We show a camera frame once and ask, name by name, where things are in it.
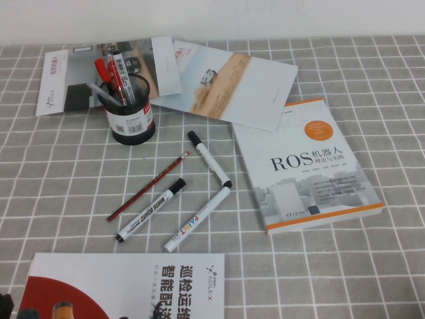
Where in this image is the silver clear pen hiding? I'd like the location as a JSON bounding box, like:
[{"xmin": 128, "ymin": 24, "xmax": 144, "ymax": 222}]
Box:
[{"xmin": 86, "ymin": 82, "xmax": 126, "ymax": 107}]

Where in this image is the white pen black cap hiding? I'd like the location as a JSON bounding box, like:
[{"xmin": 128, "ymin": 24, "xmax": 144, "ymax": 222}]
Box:
[{"xmin": 187, "ymin": 130, "xmax": 233, "ymax": 189}]

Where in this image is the black mesh pen holder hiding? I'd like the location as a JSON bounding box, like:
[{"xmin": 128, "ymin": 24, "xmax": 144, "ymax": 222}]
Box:
[{"xmin": 97, "ymin": 73, "xmax": 157, "ymax": 145}]

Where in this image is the red capped pen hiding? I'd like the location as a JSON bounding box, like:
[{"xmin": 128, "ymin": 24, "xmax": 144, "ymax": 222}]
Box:
[{"xmin": 94, "ymin": 58, "xmax": 110, "ymax": 83}]

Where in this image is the white paint marker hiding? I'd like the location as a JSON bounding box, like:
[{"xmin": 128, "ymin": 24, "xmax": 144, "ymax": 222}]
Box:
[{"xmin": 163, "ymin": 186, "xmax": 232, "ymax": 253}]

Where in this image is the red black striped pencil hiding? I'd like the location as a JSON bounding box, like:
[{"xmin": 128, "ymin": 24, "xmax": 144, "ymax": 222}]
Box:
[{"xmin": 106, "ymin": 150, "xmax": 191, "ymax": 222}]

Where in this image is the desert car brochure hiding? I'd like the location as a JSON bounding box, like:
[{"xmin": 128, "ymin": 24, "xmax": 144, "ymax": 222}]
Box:
[{"xmin": 153, "ymin": 40, "xmax": 299, "ymax": 132}]

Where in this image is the white board marker black cap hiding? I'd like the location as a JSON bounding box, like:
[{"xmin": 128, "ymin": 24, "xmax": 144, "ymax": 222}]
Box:
[{"xmin": 115, "ymin": 177, "xmax": 187, "ymax": 243}]

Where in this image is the ROS robot book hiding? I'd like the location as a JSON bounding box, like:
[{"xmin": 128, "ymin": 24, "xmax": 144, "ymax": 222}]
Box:
[{"xmin": 232, "ymin": 97, "xmax": 384, "ymax": 237}]

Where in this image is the red barrel marker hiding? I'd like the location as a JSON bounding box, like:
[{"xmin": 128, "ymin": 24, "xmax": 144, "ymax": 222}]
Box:
[{"xmin": 106, "ymin": 60, "xmax": 129, "ymax": 106}]

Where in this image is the barcode label marker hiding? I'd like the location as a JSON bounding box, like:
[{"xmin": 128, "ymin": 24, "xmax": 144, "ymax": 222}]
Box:
[{"xmin": 112, "ymin": 50, "xmax": 137, "ymax": 104}]

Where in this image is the red white AgileX brochure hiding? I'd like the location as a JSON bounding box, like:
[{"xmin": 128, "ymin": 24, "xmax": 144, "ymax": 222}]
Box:
[{"xmin": 15, "ymin": 252, "xmax": 226, "ymax": 319}]

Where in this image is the office photo brochure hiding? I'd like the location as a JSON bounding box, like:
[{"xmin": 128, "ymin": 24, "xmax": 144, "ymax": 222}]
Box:
[{"xmin": 35, "ymin": 37, "xmax": 184, "ymax": 117}]

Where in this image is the grey checked tablecloth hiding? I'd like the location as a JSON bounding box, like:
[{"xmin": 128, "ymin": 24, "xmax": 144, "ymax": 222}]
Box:
[{"xmin": 0, "ymin": 34, "xmax": 425, "ymax": 319}]

